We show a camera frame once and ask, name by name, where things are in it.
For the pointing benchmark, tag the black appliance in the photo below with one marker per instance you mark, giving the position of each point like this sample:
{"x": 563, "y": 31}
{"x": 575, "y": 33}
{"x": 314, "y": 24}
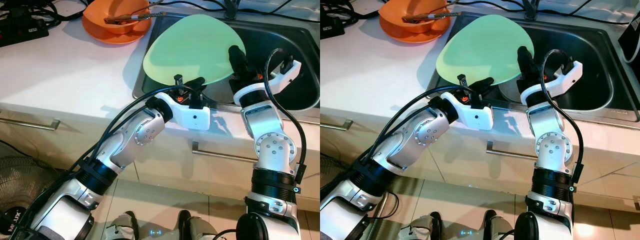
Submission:
{"x": 632, "y": 40}

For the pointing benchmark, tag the white cabinet drawer front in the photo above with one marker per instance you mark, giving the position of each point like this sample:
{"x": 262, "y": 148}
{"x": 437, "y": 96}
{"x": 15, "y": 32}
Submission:
{"x": 332, "y": 142}
{"x": 40, "y": 145}
{"x": 220, "y": 175}
{"x": 500, "y": 175}

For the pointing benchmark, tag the robot leg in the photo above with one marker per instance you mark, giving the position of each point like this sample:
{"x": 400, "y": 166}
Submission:
{"x": 500, "y": 227}
{"x": 122, "y": 229}
{"x": 425, "y": 229}
{"x": 197, "y": 227}

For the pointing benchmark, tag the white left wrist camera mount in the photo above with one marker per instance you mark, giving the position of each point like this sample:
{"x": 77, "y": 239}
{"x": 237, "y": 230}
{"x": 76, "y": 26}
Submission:
{"x": 192, "y": 119}
{"x": 475, "y": 119}

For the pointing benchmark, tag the orange plate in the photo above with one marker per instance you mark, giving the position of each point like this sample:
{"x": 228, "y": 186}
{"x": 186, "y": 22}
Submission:
{"x": 115, "y": 39}
{"x": 410, "y": 39}

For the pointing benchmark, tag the robot right leg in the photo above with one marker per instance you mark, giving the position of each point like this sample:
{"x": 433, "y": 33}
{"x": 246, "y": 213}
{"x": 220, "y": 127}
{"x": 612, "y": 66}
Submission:
{"x": 197, "y": 227}
{"x": 500, "y": 227}

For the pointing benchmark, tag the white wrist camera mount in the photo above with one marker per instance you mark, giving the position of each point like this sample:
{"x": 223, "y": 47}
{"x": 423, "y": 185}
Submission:
{"x": 282, "y": 82}
{"x": 475, "y": 119}
{"x": 192, "y": 119}
{"x": 565, "y": 80}

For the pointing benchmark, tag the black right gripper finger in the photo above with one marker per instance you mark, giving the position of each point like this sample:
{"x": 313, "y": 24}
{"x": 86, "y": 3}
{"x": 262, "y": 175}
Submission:
{"x": 237, "y": 62}
{"x": 525, "y": 62}

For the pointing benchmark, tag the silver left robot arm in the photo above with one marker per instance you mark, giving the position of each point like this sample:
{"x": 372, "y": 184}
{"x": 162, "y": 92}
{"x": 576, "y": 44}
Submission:
{"x": 425, "y": 135}
{"x": 135, "y": 135}

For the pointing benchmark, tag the light green plate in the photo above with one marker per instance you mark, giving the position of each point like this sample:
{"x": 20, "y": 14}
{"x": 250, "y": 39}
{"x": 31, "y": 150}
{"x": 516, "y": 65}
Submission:
{"x": 480, "y": 50}
{"x": 190, "y": 50}

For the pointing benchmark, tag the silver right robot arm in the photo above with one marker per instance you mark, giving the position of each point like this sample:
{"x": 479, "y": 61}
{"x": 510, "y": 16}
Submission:
{"x": 552, "y": 150}
{"x": 270, "y": 150}

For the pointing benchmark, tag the black floor fan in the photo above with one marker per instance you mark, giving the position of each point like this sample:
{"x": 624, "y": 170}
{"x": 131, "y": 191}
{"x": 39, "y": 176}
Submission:
{"x": 20, "y": 190}

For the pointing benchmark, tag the robot left leg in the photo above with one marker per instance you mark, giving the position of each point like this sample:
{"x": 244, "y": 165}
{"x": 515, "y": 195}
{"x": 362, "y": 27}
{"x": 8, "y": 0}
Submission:
{"x": 122, "y": 229}
{"x": 425, "y": 229}

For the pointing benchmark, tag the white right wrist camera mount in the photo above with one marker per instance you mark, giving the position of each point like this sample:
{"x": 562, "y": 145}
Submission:
{"x": 565, "y": 80}
{"x": 282, "y": 82}

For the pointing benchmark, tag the brown silver utensil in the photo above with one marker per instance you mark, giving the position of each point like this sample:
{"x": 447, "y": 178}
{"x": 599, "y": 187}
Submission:
{"x": 130, "y": 19}
{"x": 425, "y": 19}

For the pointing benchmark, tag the orange bowl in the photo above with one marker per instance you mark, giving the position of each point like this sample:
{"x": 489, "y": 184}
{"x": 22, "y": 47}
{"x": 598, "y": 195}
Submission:
{"x": 392, "y": 15}
{"x": 95, "y": 15}

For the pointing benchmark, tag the stainless steel sink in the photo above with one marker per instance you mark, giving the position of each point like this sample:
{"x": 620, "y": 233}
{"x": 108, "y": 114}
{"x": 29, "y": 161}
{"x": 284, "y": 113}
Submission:
{"x": 590, "y": 85}
{"x": 305, "y": 85}

